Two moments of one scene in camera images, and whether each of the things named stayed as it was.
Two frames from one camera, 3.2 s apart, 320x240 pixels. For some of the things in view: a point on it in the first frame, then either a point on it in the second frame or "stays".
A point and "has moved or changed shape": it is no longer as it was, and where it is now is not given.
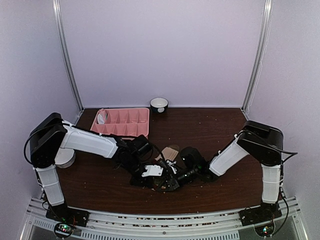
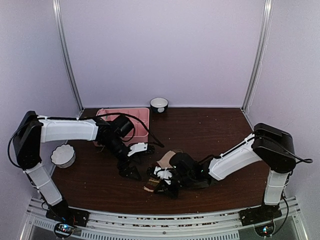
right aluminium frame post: [256, 72] stays
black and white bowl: [159, 105] stays
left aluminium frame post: [57, 10] stays
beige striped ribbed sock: [169, 152] has moved or changed shape
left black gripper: [148, 180] → [121, 165]
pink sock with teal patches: [102, 116] stays
